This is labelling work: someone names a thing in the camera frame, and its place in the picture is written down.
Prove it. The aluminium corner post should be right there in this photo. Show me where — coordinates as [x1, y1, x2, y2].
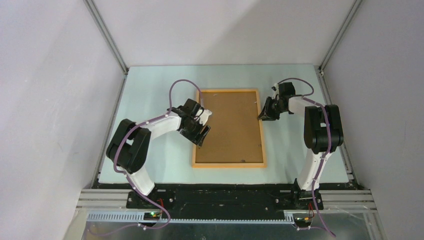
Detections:
[318, 0, 364, 76]
[83, 0, 129, 75]

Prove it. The aluminium frame front rail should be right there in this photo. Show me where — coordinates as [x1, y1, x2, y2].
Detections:
[75, 184, 387, 240]

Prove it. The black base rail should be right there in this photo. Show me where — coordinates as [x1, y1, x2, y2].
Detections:
[92, 180, 360, 221]

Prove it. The left aluminium corner post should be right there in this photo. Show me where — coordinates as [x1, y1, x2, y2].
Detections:
[83, 0, 129, 75]

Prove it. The right aluminium corner post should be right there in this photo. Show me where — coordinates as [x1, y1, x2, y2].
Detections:
[318, 0, 364, 76]

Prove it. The brown backing board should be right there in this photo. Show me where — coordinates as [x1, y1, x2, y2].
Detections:
[195, 91, 264, 165]

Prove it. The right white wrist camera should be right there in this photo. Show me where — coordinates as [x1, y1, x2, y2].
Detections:
[271, 83, 280, 100]

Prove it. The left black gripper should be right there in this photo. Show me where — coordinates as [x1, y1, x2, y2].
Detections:
[180, 117, 210, 147]

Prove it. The orange wooden picture frame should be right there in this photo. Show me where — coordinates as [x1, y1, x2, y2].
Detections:
[191, 88, 268, 169]

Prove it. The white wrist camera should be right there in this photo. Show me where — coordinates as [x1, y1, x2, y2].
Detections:
[194, 108, 213, 126]
[271, 83, 280, 100]

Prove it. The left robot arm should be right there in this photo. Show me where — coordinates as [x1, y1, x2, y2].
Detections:
[106, 98, 213, 208]

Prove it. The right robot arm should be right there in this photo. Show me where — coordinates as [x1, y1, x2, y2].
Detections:
[257, 77, 344, 209]

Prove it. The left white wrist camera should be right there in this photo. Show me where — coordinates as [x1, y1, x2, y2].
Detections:
[194, 108, 213, 126]

